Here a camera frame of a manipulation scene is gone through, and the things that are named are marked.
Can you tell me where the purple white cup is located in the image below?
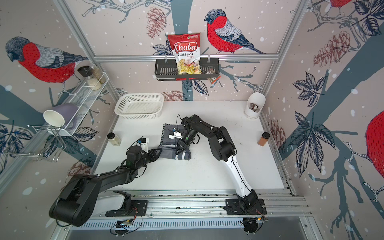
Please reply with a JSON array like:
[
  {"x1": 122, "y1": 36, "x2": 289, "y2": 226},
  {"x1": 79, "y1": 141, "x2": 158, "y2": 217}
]
[{"x1": 43, "y1": 104, "x2": 79, "y2": 128}]

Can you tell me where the white cylindrical container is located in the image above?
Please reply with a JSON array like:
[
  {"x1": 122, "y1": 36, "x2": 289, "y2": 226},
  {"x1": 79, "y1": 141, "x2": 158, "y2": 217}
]
[{"x1": 245, "y1": 93, "x2": 266, "y2": 119}]

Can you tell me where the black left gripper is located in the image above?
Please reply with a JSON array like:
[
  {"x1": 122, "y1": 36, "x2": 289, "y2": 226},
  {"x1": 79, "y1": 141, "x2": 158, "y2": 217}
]
[{"x1": 135, "y1": 147, "x2": 163, "y2": 170}]

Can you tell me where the glass jar on shelf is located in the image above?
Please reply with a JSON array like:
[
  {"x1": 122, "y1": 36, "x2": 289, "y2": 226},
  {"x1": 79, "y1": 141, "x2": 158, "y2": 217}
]
[{"x1": 91, "y1": 65, "x2": 106, "y2": 84}]

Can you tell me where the black lid spice jar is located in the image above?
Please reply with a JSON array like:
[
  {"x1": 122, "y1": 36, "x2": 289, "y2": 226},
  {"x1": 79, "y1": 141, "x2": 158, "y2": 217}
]
[{"x1": 78, "y1": 66, "x2": 102, "y2": 91}]

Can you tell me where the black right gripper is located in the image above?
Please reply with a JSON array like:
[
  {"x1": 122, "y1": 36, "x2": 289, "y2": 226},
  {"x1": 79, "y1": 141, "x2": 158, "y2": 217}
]
[{"x1": 173, "y1": 132, "x2": 197, "y2": 156}]

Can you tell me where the black wire wall basket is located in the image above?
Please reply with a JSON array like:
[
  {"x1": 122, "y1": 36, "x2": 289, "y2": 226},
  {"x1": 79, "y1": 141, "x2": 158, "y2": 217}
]
[{"x1": 155, "y1": 59, "x2": 220, "y2": 81}]

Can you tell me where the white plastic mesh basket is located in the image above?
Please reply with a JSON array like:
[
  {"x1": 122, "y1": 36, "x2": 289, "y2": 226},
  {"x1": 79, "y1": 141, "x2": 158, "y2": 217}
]
[{"x1": 114, "y1": 93, "x2": 164, "y2": 120}]

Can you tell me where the aluminium rail base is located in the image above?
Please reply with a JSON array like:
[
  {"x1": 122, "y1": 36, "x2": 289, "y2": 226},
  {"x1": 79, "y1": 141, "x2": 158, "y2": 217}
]
[{"x1": 49, "y1": 188, "x2": 323, "y2": 240}]

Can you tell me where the red Chuba chips bag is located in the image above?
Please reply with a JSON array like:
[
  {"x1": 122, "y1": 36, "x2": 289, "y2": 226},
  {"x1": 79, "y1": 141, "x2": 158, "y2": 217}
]
[{"x1": 168, "y1": 33, "x2": 202, "y2": 75}]

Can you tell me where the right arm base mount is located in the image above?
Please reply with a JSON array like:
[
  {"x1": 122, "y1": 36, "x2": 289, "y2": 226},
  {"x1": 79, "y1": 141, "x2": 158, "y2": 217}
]
[{"x1": 223, "y1": 198, "x2": 267, "y2": 216}]

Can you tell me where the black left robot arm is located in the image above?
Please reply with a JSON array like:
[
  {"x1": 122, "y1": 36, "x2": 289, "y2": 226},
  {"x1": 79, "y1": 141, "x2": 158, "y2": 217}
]
[{"x1": 49, "y1": 146, "x2": 162, "y2": 227}]

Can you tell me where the chrome wire cup holder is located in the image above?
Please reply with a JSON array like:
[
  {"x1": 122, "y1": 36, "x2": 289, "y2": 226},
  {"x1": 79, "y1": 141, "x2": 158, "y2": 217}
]
[{"x1": 1, "y1": 125, "x2": 68, "y2": 163}]

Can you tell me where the grey plaid pillowcase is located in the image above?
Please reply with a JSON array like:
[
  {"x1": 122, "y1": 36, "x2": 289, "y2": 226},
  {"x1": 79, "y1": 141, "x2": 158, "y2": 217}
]
[{"x1": 158, "y1": 124, "x2": 191, "y2": 161}]

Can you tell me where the orange spice jar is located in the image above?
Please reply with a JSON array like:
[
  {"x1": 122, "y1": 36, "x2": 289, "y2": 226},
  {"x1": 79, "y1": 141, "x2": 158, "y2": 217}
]
[{"x1": 258, "y1": 132, "x2": 271, "y2": 147}]

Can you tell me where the white wire wall shelf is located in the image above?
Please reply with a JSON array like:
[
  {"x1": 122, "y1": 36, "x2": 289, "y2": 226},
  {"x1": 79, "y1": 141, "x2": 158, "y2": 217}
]
[{"x1": 59, "y1": 73, "x2": 110, "y2": 136}]

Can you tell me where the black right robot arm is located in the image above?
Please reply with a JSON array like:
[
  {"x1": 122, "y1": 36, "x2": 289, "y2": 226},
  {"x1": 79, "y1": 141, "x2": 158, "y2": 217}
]
[{"x1": 176, "y1": 115, "x2": 259, "y2": 213}]

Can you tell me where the small white spice jar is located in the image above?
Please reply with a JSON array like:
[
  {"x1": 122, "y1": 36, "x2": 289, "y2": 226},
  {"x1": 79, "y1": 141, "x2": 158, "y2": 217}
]
[{"x1": 107, "y1": 132, "x2": 121, "y2": 147}]

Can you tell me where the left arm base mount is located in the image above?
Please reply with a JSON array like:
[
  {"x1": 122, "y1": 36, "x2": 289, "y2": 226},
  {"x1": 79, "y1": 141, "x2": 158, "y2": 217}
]
[{"x1": 106, "y1": 191, "x2": 148, "y2": 217}]

